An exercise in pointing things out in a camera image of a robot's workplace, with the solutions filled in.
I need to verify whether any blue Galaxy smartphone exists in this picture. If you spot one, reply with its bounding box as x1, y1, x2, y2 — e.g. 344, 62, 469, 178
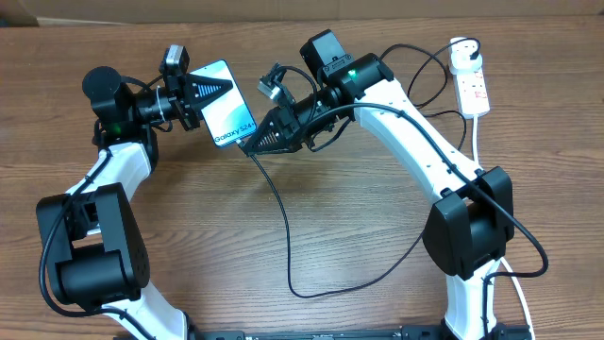
191, 59, 257, 147

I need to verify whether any white charger plug adapter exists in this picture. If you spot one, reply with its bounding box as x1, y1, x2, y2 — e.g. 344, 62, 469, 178
449, 41, 483, 75

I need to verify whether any black USB charging cable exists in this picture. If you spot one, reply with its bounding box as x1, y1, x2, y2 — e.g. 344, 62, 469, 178
235, 37, 482, 299

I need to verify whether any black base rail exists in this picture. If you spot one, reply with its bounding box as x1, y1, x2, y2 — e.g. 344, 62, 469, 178
188, 323, 533, 340

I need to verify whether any white power strip cord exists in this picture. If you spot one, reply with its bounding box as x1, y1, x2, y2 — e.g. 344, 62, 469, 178
471, 116, 537, 340

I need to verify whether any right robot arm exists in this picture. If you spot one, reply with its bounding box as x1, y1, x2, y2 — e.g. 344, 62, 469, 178
241, 30, 514, 339

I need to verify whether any white power strip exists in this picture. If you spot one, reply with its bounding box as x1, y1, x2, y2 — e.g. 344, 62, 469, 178
448, 37, 490, 119

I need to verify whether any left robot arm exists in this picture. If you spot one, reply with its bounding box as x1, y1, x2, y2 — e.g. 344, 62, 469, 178
36, 61, 240, 339

